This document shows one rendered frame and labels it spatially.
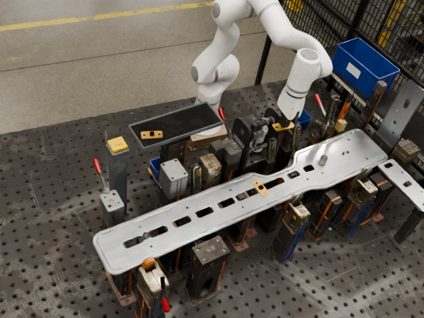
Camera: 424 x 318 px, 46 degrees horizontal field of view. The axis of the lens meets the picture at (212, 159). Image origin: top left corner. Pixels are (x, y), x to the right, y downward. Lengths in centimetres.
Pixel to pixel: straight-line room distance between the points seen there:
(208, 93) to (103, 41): 215
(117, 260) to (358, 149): 122
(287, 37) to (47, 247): 129
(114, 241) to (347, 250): 110
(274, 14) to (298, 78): 25
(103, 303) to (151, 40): 284
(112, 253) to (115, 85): 230
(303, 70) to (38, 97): 254
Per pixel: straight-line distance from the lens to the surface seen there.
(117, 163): 197
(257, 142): 220
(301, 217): 199
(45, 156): 254
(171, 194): 196
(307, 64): 171
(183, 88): 399
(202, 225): 192
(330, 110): 229
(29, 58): 425
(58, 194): 238
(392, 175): 236
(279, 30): 181
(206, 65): 224
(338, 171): 226
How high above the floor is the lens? 259
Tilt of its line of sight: 48 degrees down
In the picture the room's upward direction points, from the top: 12 degrees clockwise
